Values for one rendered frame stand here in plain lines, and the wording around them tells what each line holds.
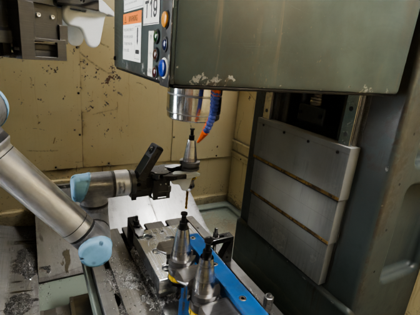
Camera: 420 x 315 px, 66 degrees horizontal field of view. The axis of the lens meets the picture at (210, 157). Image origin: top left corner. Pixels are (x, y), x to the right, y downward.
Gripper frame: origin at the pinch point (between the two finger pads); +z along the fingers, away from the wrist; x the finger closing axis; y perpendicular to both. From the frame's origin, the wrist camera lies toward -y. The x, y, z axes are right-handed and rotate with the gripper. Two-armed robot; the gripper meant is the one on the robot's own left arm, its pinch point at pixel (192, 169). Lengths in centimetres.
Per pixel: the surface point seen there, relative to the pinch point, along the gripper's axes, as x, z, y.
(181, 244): 32.2, -17.2, 3.4
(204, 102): 7.8, -1.9, -22.2
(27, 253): -69, -51, 64
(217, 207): -93, 69, 70
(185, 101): 5.7, -6.5, -22.2
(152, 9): 22, -21, -42
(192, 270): 35.6, -15.8, 8.1
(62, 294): -39, -38, 68
